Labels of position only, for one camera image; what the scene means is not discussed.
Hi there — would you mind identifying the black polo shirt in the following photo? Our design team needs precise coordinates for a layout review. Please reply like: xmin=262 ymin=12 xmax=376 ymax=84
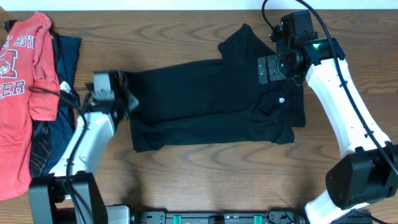
xmin=127 ymin=24 xmax=306 ymax=152

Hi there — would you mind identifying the black orange patterned garment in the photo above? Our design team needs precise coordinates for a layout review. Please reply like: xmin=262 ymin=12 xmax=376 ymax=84
xmin=29 ymin=121 xmax=52 ymax=178

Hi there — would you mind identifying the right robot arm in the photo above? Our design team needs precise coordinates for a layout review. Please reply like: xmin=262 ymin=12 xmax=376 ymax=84
xmin=257 ymin=8 xmax=397 ymax=223

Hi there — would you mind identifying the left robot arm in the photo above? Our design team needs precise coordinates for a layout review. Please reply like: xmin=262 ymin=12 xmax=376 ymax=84
xmin=29 ymin=70 xmax=139 ymax=223

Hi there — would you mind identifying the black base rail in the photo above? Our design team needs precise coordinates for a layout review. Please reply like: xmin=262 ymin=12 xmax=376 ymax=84
xmin=105 ymin=204 xmax=308 ymax=224

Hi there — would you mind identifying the red printed t-shirt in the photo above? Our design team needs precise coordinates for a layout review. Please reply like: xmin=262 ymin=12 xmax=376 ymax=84
xmin=1 ymin=12 xmax=60 ymax=200

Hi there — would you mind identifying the navy blue t-shirt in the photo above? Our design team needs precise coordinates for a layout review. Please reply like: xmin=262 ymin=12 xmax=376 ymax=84
xmin=42 ymin=32 xmax=81 ymax=175

